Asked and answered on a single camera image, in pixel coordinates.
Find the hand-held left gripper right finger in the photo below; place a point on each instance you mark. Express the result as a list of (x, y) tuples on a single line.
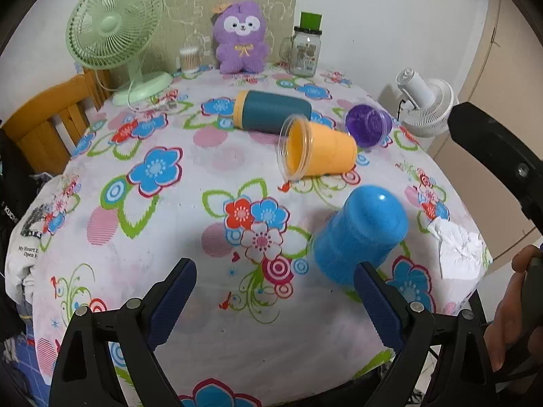
[(378, 310)]

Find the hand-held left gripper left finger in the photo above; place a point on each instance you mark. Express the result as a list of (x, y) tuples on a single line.
[(173, 303)]

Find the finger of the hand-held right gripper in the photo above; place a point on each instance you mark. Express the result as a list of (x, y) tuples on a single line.
[(494, 142)]

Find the blue plastic cup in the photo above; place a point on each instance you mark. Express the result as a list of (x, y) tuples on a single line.
[(358, 233)]

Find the purple plastic cup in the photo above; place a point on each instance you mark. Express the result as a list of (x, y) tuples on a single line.
[(365, 123)]

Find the orange plastic cup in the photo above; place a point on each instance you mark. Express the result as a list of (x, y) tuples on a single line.
[(333, 152)]

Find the person's right hand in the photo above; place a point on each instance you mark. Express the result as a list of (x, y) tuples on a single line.
[(507, 326)]

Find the beige wardrobe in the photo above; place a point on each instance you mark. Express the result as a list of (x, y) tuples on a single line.
[(509, 72)]

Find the white desk fan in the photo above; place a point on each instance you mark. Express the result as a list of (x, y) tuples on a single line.
[(428, 101)]

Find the floral tablecloth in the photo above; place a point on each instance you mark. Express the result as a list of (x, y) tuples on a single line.
[(191, 220)]

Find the crumpled white tissue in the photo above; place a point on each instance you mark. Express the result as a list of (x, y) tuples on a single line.
[(460, 248)]

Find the white printed shirt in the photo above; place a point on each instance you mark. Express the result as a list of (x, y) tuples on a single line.
[(25, 265)]

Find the blue checked cloth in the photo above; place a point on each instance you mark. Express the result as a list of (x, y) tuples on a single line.
[(17, 349)]

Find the glass jar mug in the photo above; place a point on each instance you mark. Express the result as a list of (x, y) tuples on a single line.
[(304, 55)]

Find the green box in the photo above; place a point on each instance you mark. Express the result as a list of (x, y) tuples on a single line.
[(312, 21)]

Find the teal tumbler with yellow lid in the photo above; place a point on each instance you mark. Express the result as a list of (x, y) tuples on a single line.
[(273, 108)]

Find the wooden chair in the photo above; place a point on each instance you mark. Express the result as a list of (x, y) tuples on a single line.
[(42, 114)]

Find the cotton swab container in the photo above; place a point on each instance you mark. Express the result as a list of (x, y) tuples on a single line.
[(190, 59)]

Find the purple plush toy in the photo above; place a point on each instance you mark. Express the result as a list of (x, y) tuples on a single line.
[(242, 51)]

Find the green desk fan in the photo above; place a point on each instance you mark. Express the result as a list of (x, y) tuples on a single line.
[(114, 21)]

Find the patterned beige board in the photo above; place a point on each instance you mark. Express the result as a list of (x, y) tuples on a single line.
[(186, 8)]

